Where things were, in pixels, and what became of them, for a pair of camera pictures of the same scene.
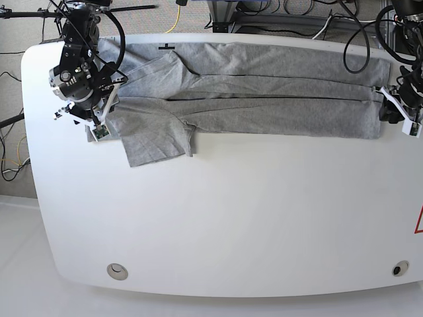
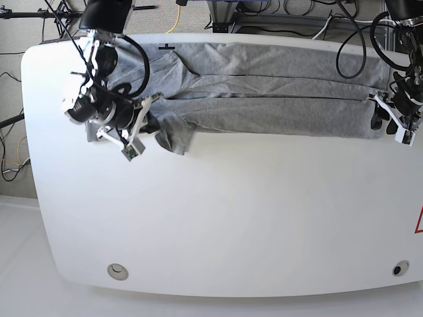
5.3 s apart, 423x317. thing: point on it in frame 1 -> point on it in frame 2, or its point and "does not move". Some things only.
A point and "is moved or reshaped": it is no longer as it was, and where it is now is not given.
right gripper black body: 82,109 -> 124,114
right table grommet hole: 400,267 does not move
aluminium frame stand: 225,19 does not move
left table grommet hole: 117,271 does not move
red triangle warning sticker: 418,230 does not move
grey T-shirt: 180,88 is moved or reshaped
